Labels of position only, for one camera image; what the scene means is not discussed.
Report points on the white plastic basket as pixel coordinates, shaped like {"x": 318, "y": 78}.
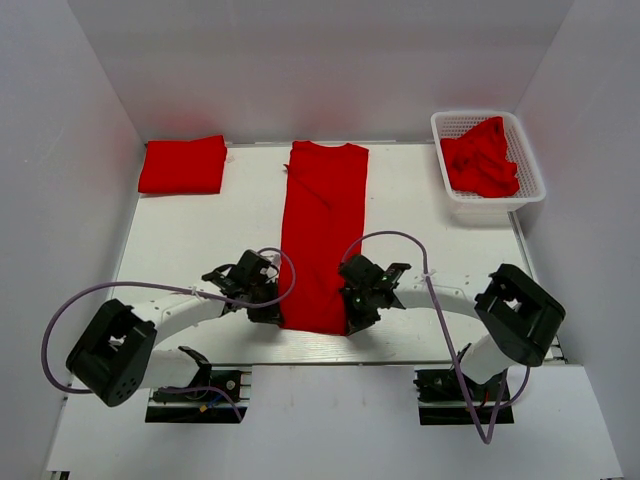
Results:
{"x": 453, "y": 124}

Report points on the folded red t shirt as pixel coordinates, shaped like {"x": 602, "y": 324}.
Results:
{"x": 183, "y": 167}

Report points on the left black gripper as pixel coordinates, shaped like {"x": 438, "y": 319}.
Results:
{"x": 268, "y": 315}

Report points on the red t shirt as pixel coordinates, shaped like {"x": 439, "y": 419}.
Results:
{"x": 324, "y": 214}
{"x": 183, "y": 167}

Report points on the red t shirts in basket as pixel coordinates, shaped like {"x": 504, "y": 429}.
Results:
{"x": 476, "y": 162}

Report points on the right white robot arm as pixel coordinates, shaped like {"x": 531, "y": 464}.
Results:
{"x": 521, "y": 318}

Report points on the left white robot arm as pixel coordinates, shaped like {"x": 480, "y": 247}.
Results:
{"x": 119, "y": 352}

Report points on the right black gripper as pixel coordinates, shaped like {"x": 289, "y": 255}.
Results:
{"x": 356, "y": 321}

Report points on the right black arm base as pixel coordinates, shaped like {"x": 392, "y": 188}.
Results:
{"x": 441, "y": 402}

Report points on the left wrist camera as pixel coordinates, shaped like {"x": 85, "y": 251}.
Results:
{"x": 274, "y": 258}

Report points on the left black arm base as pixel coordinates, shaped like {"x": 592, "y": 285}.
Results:
{"x": 222, "y": 399}

